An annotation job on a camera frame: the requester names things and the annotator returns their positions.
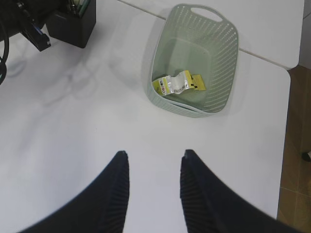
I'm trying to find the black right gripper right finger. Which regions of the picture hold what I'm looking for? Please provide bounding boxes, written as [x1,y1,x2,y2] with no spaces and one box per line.
[180,150,297,233]

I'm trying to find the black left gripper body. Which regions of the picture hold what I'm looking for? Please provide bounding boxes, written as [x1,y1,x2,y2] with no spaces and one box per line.
[0,0,68,36]

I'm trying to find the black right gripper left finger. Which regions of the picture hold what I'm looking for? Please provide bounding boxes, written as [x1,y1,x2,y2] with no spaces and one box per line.
[23,151,130,233]

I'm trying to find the mint green pen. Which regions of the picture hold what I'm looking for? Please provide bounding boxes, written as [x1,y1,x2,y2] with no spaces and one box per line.
[78,0,90,17]

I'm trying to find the waste paper label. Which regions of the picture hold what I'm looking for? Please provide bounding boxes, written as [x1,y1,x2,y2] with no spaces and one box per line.
[152,70,206,96]

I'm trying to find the black square pen holder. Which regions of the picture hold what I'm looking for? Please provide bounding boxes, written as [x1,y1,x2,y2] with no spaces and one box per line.
[46,0,97,48]

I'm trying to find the green woven plastic basket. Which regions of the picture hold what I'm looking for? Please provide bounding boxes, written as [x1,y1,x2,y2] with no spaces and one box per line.
[147,3,239,118]

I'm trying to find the dark object on floor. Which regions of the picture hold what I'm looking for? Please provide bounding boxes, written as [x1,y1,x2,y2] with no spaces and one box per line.
[301,151,311,163]

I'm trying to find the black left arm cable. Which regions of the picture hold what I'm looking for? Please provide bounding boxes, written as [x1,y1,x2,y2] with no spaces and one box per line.
[0,19,10,85]

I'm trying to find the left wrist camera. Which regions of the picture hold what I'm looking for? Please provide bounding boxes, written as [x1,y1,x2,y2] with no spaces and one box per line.
[21,23,51,51]

